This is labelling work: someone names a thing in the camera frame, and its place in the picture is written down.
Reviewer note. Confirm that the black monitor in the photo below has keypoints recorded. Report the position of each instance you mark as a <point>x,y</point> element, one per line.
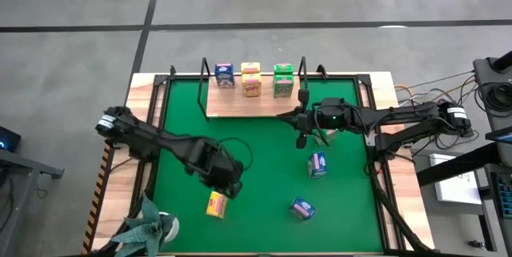
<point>8,139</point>

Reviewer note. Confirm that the yellow black hazard tape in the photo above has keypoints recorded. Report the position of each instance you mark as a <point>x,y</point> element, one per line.
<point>96,201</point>

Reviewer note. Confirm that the white plant pot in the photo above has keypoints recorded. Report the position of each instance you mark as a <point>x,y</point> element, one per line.
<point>173,229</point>

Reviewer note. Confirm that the artificial green plant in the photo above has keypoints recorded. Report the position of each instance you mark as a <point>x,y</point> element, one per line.
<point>144,229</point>

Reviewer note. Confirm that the grey metal desk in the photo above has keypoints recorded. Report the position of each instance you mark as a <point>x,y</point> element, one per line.
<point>32,165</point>

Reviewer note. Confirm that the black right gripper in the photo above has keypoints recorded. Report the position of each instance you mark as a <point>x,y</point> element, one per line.
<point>332,115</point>

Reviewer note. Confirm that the yellow Pops cereal box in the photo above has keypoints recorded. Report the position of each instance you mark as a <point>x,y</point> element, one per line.
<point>251,85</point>
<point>250,67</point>
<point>216,206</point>

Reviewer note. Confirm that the black camera stand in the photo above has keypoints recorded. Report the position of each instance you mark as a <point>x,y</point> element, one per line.
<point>490,71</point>

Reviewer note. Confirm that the blue Frosted Flakes cereal box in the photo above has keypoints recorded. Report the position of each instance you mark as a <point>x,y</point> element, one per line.
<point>302,208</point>
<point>317,165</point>
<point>225,75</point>

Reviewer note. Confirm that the green table mat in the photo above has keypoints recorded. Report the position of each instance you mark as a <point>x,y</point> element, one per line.
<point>260,217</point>

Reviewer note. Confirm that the black metal table frame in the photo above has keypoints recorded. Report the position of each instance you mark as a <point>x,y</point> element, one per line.
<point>363,79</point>

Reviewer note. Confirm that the green Apple Jacks cereal box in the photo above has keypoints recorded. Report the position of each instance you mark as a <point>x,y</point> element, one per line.
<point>330,135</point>
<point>283,69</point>
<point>283,86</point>

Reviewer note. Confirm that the backlit keyboard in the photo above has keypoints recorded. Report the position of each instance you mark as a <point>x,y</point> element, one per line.
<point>505,193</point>

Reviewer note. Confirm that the white paper sheet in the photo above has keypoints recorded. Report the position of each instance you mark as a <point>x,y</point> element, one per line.
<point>456,189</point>

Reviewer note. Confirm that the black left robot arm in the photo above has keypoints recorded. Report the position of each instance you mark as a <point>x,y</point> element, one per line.
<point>160,141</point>

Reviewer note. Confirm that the small black plug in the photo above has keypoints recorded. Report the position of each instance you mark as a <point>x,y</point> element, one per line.
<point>476,244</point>

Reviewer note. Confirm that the wooden shelf with black frame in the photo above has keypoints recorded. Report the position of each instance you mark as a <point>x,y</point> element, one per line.
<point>240,107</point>

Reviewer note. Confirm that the black laptop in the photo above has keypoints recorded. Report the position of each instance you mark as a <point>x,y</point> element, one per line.
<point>500,137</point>

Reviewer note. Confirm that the silver mounting bracket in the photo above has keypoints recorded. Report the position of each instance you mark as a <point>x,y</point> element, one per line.
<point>370,139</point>

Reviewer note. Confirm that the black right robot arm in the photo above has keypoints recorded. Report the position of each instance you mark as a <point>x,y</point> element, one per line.
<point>400,115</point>

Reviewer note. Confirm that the black stand leg beam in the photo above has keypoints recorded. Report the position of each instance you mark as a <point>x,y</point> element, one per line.
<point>460,165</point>

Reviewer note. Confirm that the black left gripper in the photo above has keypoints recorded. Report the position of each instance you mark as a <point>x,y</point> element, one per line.
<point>220,169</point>

